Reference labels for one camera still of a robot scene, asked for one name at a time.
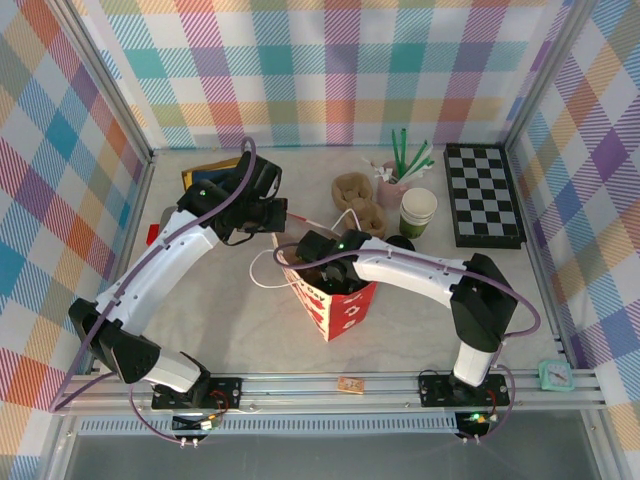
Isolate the green white paper cup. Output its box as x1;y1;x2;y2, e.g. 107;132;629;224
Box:
400;208;437;225
399;214;433;239

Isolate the brown pulp cup carrier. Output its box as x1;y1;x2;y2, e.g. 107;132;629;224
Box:
331;172;375;211
349;198;389;240

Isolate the black grey chess board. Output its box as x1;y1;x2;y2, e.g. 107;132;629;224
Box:
443;143;526;250

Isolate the small teal alarm clock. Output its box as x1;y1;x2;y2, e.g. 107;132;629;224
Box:
537;359;575;392

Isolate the pink straw holder cup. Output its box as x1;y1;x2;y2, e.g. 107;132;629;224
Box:
377;175;407;207

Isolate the white red paper gift bag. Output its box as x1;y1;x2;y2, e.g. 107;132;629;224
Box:
248;208;379;344

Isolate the aluminium frame rail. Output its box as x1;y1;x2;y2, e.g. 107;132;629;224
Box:
88;157;157;375
54;369;609;416
503;144;577;372

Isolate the white wrapped straw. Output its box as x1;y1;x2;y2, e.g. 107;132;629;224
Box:
399;164;435;182

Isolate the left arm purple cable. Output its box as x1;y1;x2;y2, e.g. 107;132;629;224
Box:
49;137;259;447

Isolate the blue and yellow book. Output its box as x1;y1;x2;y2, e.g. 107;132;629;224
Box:
180;156;244;189

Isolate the aluminium frame post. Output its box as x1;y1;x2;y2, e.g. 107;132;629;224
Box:
503;0;599;149
47;0;156;164

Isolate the yellow paper napkin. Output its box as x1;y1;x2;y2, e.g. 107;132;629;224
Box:
181;159;241;189

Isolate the stack of paper cups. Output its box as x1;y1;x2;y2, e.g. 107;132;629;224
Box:
401;188;439;221

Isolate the grey slotted cable duct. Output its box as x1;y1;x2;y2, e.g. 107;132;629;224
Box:
74;417;464;437

